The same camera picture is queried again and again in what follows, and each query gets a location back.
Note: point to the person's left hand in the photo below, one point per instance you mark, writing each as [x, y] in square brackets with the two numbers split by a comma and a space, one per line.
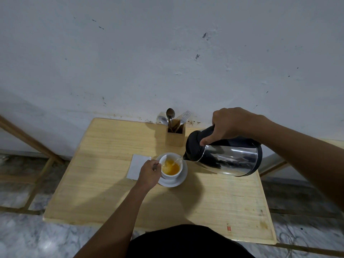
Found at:
[147, 174]

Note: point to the person's right hand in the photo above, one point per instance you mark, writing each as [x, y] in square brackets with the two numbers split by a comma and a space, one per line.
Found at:
[233, 123]

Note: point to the person's left fingers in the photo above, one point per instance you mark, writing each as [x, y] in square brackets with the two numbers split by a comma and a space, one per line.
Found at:
[157, 167]

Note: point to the person's right thumb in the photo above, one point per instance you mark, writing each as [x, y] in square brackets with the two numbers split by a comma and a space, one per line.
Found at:
[211, 138]

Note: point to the white tea cup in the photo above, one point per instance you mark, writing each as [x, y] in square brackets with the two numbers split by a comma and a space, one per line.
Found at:
[168, 177]

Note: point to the steel kettle with black lid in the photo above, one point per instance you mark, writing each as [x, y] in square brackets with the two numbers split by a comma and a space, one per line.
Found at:
[228, 158]

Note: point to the person's left forearm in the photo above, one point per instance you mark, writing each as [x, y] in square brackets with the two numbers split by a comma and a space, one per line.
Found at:
[118, 223]

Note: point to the person's right forearm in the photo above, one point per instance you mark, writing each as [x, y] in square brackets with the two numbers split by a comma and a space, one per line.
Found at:
[303, 155]

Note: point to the orange tea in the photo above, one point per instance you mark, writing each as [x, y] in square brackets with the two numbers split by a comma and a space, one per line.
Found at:
[171, 168]

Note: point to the white paper napkin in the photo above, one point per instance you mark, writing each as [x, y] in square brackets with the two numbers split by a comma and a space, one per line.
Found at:
[135, 166]

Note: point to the white saucer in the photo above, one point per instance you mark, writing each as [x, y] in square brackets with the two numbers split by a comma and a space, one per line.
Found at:
[178, 183]

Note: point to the silver fork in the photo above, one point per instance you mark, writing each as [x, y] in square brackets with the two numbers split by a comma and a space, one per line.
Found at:
[181, 116]
[186, 117]

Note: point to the wooden cutlery holder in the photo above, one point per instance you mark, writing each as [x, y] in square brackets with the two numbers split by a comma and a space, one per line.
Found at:
[175, 139]

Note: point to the dark metal spoon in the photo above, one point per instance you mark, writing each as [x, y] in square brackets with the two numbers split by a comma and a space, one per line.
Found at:
[170, 114]

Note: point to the shiny silver spoon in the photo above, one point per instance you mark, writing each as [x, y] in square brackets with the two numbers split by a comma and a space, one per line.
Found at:
[162, 120]

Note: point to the light wooden furniture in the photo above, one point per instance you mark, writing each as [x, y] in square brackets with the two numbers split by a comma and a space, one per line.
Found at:
[274, 163]

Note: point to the person's black clothing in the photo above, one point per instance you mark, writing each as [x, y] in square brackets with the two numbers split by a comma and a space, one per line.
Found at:
[188, 243]

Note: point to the wooden frame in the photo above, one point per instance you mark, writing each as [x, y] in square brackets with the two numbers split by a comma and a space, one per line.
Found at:
[29, 141]

